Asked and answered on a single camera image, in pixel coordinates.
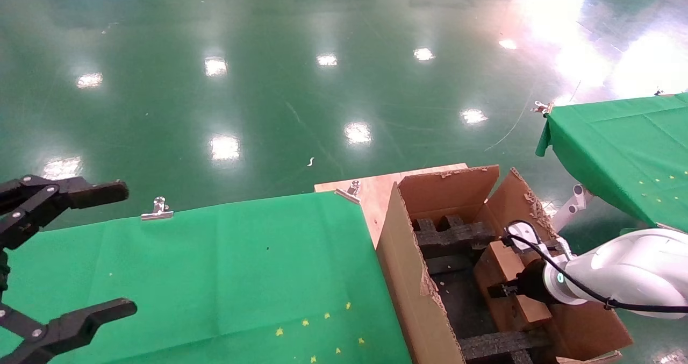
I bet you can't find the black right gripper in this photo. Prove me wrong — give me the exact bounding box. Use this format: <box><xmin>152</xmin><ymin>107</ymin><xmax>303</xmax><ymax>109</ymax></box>
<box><xmin>486</xmin><ymin>259</ymin><xmax>549</xmax><ymax>303</ymax></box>

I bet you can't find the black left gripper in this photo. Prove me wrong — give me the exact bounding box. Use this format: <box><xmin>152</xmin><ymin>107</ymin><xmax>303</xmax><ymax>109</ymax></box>
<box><xmin>0</xmin><ymin>175</ymin><xmax>138</xmax><ymax>364</ymax></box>

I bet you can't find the small brown cardboard box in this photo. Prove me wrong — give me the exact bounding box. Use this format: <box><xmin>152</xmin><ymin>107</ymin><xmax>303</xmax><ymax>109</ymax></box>
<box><xmin>473</xmin><ymin>240</ymin><xmax>554</xmax><ymax>333</ymax></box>

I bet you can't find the large open cardboard carton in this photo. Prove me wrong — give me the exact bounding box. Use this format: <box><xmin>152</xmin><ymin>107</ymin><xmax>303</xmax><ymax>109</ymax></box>
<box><xmin>376</xmin><ymin>165</ymin><xmax>635</xmax><ymax>364</ymax></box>

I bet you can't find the black foam base sheet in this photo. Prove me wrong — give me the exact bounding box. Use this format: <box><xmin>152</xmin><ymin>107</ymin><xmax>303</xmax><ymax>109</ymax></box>
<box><xmin>430</xmin><ymin>270</ymin><xmax>508</xmax><ymax>339</ymax></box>

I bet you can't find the thin black foam strip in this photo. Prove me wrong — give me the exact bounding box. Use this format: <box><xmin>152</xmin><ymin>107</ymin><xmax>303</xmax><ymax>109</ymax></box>
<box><xmin>425</xmin><ymin>254</ymin><xmax>479</xmax><ymax>276</ymax></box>

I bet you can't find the notched black foam block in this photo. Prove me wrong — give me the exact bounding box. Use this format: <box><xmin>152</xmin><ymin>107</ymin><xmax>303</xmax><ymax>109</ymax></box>
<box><xmin>413</xmin><ymin>215</ymin><xmax>498</xmax><ymax>248</ymax></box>

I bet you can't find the silver folding table leg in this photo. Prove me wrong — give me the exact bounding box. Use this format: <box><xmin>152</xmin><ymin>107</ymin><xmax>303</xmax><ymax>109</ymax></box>
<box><xmin>551</xmin><ymin>184</ymin><xmax>594</xmax><ymax>233</ymax></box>

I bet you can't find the large green table cloth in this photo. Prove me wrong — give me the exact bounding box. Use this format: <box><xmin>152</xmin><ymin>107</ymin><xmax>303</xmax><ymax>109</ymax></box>
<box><xmin>0</xmin><ymin>191</ymin><xmax>413</xmax><ymax>364</ymax></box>

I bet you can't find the green cloth with folds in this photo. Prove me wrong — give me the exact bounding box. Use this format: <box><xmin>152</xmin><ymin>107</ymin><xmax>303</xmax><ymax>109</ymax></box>
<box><xmin>536</xmin><ymin>92</ymin><xmax>688</xmax><ymax>234</ymax></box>

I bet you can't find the silver camera mount bracket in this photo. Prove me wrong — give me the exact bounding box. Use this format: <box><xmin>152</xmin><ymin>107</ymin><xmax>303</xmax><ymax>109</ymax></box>
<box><xmin>516</xmin><ymin>239</ymin><xmax>571</xmax><ymax>259</ymax></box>

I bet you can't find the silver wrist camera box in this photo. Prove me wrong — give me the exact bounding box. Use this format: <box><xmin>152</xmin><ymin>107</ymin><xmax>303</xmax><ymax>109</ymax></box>
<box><xmin>508</xmin><ymin>222</ymin><xmax>539</xmax><ymax>247</ymax></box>

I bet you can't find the black camera cable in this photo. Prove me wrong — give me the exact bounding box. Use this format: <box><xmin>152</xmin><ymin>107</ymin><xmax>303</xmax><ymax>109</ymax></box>
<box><xmin>503</xmin><ymin>220</ymin><xmax>688</xmax><ymax>315</ymax></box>

